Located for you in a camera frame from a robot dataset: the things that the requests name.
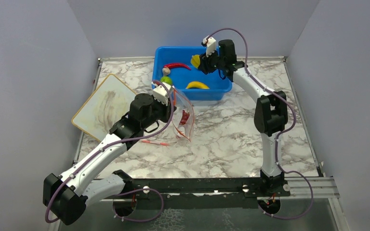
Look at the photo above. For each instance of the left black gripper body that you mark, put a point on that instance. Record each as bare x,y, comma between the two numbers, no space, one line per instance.
162,111

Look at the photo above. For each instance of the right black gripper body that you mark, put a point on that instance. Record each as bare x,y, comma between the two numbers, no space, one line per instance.
214,62

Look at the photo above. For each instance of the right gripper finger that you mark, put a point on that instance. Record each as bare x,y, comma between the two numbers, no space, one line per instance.
203,58
203,67

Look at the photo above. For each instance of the yellow green starfruit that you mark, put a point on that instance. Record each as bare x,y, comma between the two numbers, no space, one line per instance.
195,61

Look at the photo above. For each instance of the clear zip bag orange zipper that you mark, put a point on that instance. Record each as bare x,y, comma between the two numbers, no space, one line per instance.
182,103

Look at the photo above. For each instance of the purple grape bunch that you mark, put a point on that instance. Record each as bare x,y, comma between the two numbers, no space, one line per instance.
185,118

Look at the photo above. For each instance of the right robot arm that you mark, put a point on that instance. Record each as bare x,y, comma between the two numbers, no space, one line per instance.
270,115

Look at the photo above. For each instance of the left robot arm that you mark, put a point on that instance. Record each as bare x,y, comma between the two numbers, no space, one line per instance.
67,196

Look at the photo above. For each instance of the yellow banana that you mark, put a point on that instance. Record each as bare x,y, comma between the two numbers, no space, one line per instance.
197,85

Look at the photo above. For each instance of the blue plastic bin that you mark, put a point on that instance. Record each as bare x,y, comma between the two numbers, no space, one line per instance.
181,77

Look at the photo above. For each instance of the red chili pepper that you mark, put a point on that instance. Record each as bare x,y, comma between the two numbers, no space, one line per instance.
176,65

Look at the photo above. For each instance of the red pen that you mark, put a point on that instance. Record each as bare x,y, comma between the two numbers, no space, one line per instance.
155,142

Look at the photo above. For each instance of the green lime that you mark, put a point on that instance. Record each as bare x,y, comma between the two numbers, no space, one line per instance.
167,80

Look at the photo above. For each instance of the left garlic bulb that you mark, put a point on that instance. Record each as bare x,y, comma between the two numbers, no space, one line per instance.
166,71

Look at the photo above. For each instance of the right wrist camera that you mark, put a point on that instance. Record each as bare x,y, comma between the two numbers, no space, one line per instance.
210,44

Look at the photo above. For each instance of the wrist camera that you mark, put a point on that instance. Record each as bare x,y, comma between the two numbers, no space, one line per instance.
210,44
162,92

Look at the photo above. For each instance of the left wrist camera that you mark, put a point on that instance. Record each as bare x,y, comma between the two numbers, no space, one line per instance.
162,92

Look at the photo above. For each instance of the white board with wooden frame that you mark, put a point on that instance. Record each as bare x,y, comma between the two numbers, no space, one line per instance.
107,104

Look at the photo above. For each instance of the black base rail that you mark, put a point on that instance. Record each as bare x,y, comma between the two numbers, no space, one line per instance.
197,193

